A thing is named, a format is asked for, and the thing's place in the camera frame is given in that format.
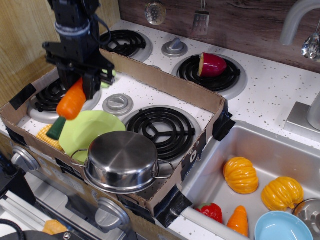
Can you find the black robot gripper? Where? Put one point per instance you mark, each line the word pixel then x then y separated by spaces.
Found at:
pixel 79 52

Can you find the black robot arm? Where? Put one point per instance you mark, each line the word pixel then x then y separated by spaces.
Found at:
pixel 74 14

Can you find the light green plastic plate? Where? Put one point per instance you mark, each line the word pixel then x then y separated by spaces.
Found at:
pixel 78 134

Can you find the small orange toy carrot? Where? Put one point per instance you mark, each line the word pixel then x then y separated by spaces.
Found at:
pixel 239 221

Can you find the green toy broccoli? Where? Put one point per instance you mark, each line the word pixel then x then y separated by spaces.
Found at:
pixel 108 80

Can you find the front left stove burner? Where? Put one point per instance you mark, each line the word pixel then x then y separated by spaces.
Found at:
pixel 43 106

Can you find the stove burner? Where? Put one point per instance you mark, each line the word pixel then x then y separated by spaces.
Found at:
pixel 172 130
pixel 43 106
pixel 230 84
pixel 128 43

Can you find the front silver stove knob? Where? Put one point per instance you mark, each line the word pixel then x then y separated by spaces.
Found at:
pixel 118 104

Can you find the silver stove knob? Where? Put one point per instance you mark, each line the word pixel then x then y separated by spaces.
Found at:
pixel 175 48
pixel 118 104

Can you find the back left stove burner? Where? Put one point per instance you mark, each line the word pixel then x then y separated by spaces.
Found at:
pixel 128 43

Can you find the yellow toy corn cob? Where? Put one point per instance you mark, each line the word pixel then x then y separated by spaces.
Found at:
pixel 42 135

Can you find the stainless steel pot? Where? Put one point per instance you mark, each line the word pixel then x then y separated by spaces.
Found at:
pixel 122 162

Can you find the left oven front knob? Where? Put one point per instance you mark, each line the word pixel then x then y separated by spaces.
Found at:
pixel 24 160

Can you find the oven knob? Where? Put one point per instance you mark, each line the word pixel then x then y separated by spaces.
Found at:
pixel 24 160
pixel 110 216

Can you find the hanging metal slotted ladle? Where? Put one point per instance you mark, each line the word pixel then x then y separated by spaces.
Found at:
pixel 155 12

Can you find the back silver stove knob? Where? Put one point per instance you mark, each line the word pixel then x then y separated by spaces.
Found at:
pixel 175 48

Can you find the front right stove burner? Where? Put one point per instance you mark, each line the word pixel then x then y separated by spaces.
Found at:
pixel 172 130

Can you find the red toy apple half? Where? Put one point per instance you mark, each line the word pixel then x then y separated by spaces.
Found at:
pixel 211 65

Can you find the hanging metal spatula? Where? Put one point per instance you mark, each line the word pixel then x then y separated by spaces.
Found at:
pixel 201 21

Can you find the right oven front knob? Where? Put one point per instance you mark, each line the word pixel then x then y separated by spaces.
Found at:
pixel 110 216

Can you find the yellow toy food piece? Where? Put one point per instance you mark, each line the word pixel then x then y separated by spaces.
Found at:
pixel 53 227

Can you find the brown cardboard fence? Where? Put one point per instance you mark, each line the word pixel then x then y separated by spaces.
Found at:
pixel 167 202

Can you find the back right stove burner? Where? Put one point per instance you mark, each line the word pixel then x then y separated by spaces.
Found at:
pixel 230 84

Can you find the red toy strawberry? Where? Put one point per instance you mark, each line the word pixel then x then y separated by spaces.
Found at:
pixel 211 210

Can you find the left orange toy pumpkin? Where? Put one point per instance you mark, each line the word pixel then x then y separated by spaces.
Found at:
pixel 240 175

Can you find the orange toy pumpkin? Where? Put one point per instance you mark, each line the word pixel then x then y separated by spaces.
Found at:
pixel 240 175
pixel 282 193

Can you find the stainless steel sink basin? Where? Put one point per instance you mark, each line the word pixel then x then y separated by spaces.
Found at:
pixel 272 156

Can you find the hanging metal spoon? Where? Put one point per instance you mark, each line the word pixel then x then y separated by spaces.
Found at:
pixel 311 47

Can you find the right orange toy pumpkin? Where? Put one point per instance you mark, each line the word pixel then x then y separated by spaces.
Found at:
pixel 282 193

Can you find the light blue plastic bowl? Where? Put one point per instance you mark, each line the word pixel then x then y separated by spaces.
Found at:
pixel 279 225

